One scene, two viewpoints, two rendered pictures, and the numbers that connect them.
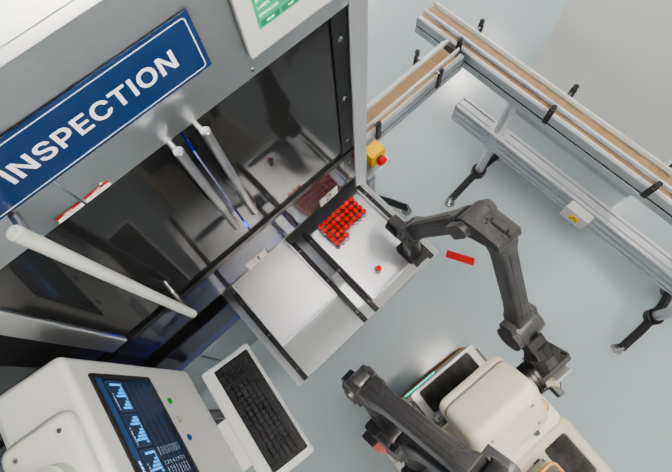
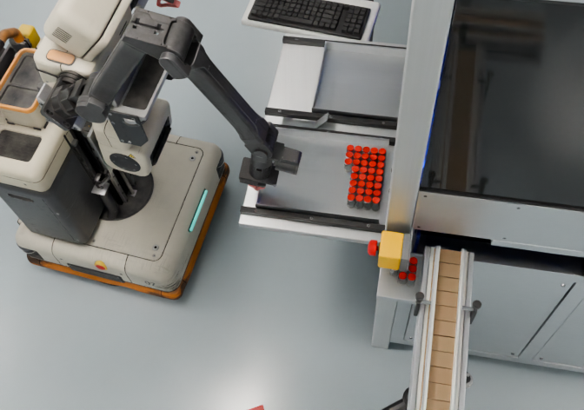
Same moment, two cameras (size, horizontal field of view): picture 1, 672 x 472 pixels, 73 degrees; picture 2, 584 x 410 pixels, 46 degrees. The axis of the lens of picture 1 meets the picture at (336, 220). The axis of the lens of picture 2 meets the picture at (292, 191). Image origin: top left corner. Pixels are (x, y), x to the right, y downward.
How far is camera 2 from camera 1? 1.47 m
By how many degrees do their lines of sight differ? 48
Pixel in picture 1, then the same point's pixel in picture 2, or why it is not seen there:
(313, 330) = (308, 76)
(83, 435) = not seen: outside the picture
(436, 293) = (245, 349)
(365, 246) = (321, 175)
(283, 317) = (346, 66)
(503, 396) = not seen: outside the picture
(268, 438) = (282, 0)
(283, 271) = (383, 99)
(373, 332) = (287, 256)
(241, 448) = not seen: outside the picture
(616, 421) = not seen: outside the picture
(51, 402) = not seen: outside the picture
